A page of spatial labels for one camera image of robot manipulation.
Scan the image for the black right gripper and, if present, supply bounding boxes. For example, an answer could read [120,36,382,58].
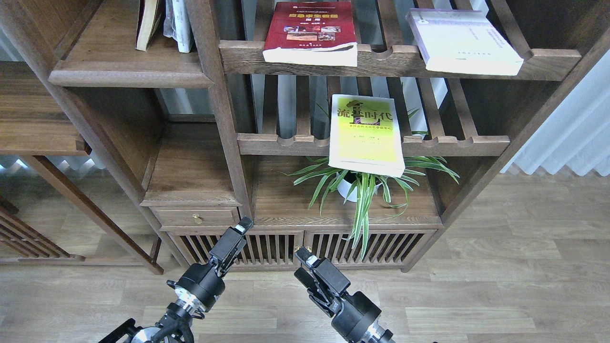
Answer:
[294,247,382,341]

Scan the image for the white plant pot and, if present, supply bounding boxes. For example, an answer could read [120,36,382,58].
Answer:
[337,171,362,202]

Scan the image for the red cover book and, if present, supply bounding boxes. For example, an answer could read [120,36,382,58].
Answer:
[262,1,357,67]

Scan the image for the white lavender book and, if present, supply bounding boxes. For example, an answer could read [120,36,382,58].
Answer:
[406,8,524,76]

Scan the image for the brass drawer knob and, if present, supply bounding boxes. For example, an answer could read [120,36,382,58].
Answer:
[193,213,203,225]

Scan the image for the dark wooden bookshelf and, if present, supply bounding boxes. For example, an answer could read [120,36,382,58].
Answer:
[1,0,609,272]

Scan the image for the green spider plant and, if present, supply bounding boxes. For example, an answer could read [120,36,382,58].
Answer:
[292,156,459,259]

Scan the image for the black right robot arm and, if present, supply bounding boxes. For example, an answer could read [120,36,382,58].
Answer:
[294,247,394,343]

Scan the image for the yellow green book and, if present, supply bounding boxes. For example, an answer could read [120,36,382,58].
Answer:
[328,94,405,177]

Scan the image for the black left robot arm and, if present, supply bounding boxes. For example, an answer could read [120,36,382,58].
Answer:
[100,217,254,343]

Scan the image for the white curtain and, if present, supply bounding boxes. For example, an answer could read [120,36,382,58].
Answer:
[501,52,610,177]

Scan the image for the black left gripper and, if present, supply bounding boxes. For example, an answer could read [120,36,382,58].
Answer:
[178,217,254,313]

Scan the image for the tan upright book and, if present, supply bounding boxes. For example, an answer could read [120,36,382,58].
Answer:
[135,0,165,51]

